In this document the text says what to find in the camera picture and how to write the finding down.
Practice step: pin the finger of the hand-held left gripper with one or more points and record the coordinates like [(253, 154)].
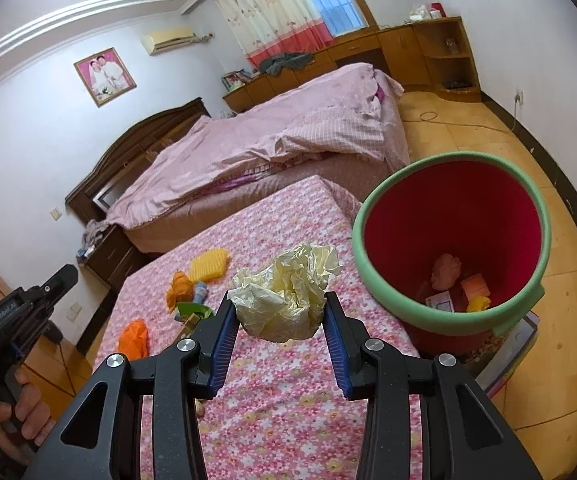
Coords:
[(56, 282)]

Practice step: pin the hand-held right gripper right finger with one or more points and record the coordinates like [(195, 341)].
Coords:
[(337, 347)]

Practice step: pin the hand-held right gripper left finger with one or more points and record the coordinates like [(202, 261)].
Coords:
[(221, 347)]

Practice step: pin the large yellow foam net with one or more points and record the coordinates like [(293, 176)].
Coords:
[(211, 265)]

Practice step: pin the white and blue medicine box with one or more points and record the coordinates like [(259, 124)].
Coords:
[(441, 303)]

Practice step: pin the small yellow foam net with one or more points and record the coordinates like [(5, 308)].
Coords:
[(479, 305)]

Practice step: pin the orange cardboard box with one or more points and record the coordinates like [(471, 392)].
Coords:
[(476, 286)]

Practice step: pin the red bin with green rim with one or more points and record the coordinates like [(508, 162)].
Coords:
[(443, 220)]

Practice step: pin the person's left hand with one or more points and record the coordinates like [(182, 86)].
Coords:
[(36, 410)]

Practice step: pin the green plastic piece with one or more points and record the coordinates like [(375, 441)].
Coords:
[(193, 310)]

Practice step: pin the small light blue packet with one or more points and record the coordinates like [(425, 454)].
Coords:
[(200, 294)]

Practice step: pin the pile of clothes on nightstand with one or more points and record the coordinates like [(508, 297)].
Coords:
[(93, 237)]

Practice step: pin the dark wooden nightstand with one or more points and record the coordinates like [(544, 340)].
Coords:
[(113, 260)]

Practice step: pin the orange plastic bag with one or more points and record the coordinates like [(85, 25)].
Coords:
[(136, 340), (179, 291)]

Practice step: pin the pink floral bed sheet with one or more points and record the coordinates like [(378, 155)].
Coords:
[(278, 410)]

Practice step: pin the pink crumpled wrapper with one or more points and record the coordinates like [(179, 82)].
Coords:
[(446, 270)]

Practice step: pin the wooden bed headboard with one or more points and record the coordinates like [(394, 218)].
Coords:
[(133, 145)]

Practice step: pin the stack of colourful books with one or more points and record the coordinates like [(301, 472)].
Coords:
[(513, 355)]

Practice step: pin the brown bed mattress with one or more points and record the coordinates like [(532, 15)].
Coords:
[(318, 170)]

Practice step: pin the framed wedding photo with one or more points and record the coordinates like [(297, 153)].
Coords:
[(104, 77)]

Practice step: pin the pink checked quilt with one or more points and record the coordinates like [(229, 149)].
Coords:
[(268, 140)]

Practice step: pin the row of books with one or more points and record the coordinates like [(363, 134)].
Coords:
[(241, 79)]

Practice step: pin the dark grey clothes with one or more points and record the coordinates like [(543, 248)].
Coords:
[(286, 62)]

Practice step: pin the black object on shelf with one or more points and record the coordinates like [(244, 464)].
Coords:
[(456, 83)]

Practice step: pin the low wooden cabinet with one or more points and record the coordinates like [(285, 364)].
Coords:
[(358, 47)]

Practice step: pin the glass cup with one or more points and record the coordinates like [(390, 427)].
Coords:
[(451, 45)]

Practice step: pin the wooden corner shelf cabinet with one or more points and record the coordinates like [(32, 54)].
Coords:
[(433, 35)]

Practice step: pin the cream and red curtain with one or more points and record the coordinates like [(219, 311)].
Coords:
[(268, 10)]

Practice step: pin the white items on cabinet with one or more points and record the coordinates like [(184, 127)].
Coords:
[(418, 14)]

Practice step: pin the small red box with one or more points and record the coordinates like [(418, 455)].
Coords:
[(436, 11)]

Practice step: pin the white wall socket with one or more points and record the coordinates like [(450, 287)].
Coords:
[(520, 96), (74, 311)]

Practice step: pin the white wall switch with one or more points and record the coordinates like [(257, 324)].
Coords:
[(56, 213)]

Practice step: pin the wall air conditioner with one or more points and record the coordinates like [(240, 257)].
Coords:
[(168, 41)]

